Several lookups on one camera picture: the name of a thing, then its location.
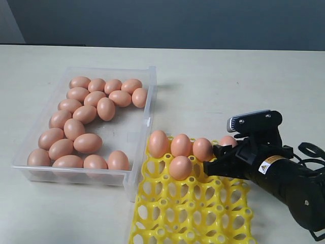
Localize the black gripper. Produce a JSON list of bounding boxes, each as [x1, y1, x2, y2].
[[203, 132, 294, 180]]

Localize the brown egg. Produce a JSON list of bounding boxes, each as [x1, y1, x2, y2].
[[83, 91, 106, 107], [132, 88, 147, 108], [57, 99, 82, 114], [49, 139, 74, 160], [171, 134, 192, 157], [49, 110, 72, 129], [149, 130, 169, 158], [73, 133, 103, 154], [169, 156, 192, 181], [219, 135, 238, 147], [97, 98, 116, 121], [27, 148, 51, 166], [107, 150, 129, 170], [66, 87, 89, 103], [88, 78, 106, 93], [108, 90, 132, 107], [38, 128, 64, 150], [69, 76, 91, 89], [192, 138, 214, 162], [73, 105, 97, 125], [104, 79, 122, 95], [83, 155, 108, 169], [52, 155, 83, 168], [121, 78, 142, 95], [63, 118, 85, 141]]

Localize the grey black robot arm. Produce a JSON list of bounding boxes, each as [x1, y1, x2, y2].
[[204, 133, 324, 232]]

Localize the yellow plastic egg tray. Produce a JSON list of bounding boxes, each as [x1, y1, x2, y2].
[[128, 152, 256, 243]]

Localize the clear plastic egg bin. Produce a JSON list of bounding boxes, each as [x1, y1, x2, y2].
[[13, 67, 157, 201]]

